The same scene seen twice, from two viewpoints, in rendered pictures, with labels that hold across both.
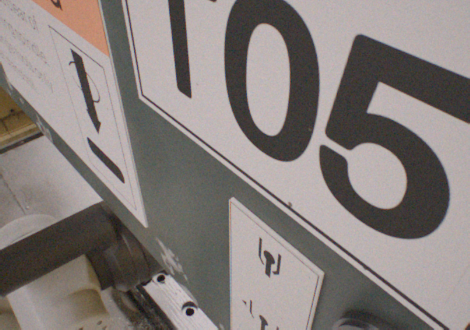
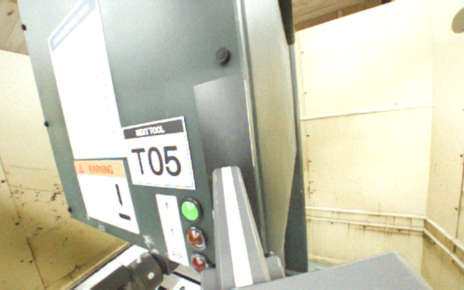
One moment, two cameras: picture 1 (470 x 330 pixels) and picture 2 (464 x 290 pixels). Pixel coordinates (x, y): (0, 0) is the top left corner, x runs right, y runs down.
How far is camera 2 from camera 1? 0.12 m
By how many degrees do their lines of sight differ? 40
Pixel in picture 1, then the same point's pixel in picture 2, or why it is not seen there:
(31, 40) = (101, 190)
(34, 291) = not seen: outside the picture
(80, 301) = not seen: outside the picture
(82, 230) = (115, 277)
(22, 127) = (80, 274)
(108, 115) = (125, 197)
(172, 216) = (145, 218)
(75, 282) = not seen: outside the picture
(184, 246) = (150, 227)
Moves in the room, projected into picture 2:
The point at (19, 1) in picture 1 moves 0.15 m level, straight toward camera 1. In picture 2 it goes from (99, 179) to (129, 203)
